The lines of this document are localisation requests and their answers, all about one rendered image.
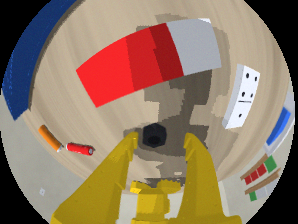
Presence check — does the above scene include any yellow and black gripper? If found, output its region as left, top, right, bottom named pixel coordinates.
left=50, top=132, right=242, bottom=224

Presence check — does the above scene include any white domino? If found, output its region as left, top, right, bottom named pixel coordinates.
left=221, top=64, right=260, bottom=129

